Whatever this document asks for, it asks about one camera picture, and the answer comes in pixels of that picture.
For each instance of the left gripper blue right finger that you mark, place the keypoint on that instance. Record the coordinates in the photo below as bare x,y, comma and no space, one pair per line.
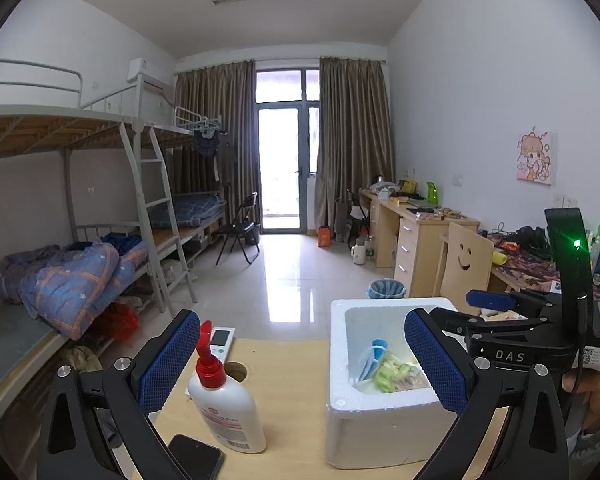
444,361

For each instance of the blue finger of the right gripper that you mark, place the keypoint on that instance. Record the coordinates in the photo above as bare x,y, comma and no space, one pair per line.
493,301

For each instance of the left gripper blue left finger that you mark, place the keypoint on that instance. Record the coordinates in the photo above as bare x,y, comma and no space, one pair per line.
160,362

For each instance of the floral tissue pack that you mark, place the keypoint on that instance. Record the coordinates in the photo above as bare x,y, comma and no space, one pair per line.
394,375

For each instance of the light blue face mask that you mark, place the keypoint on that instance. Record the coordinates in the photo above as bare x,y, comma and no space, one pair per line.
370,360

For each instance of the person's right hand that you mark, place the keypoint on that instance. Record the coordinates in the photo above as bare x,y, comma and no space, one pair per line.
592,389

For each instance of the white remote control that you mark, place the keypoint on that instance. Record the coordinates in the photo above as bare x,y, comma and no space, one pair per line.
221,341

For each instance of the white styrofoam box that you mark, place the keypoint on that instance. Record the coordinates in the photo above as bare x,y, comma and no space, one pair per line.
381,409

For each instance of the white red pump bottle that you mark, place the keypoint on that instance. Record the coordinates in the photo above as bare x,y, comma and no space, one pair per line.
225,405

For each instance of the black smartphone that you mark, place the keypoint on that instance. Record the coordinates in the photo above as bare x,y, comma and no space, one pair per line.
199,460

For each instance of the wooden desk with drawers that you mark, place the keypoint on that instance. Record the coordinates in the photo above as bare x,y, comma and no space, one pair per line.
408,242

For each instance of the blue lined waste bin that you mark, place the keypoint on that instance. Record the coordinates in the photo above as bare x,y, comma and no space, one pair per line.
386,289

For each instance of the blue plaid quilt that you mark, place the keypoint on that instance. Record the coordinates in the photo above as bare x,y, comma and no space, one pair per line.
69,287

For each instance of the metal bunk bed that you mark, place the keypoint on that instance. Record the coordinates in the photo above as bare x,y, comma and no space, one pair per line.
78,162

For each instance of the white kettle jug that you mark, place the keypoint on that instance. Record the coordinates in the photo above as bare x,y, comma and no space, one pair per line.
358,254

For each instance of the black folding chair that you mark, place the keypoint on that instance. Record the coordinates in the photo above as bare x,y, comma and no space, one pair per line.
240,229

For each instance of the orange bag on floor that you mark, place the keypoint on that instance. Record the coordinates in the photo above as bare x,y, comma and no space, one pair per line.
324,237

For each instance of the brown right curtain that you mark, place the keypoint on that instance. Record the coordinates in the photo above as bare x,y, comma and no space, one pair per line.
355,141

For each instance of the brown curtain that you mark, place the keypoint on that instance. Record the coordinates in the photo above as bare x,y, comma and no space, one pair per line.
355,141
224,157

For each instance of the brown left curtain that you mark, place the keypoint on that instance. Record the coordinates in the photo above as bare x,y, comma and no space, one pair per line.
224,157

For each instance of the glass balcony door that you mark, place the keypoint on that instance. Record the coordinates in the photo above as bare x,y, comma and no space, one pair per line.
288,104

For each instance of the white air conditioner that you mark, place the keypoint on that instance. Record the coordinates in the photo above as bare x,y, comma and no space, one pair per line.
151,74

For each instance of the pink cartoon wall picture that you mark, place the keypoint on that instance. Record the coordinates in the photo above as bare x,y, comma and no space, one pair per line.
535,158

